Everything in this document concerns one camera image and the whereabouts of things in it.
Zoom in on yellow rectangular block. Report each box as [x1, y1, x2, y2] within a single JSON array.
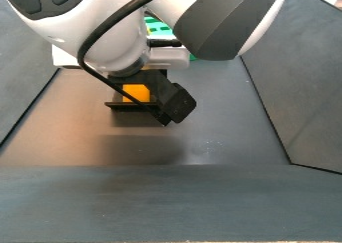
[[123, 84, 151, 103]]

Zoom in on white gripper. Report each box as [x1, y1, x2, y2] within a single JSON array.
[[52, 37, 190, 71]]

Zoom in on black cable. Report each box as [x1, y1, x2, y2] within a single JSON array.
[[76, 0, 179, 116]]

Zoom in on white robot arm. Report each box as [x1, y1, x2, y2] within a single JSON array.
[[6, 0, 284, 72]]

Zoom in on green foam shape board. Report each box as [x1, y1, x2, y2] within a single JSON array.
[[143, 16, 198, 61]]

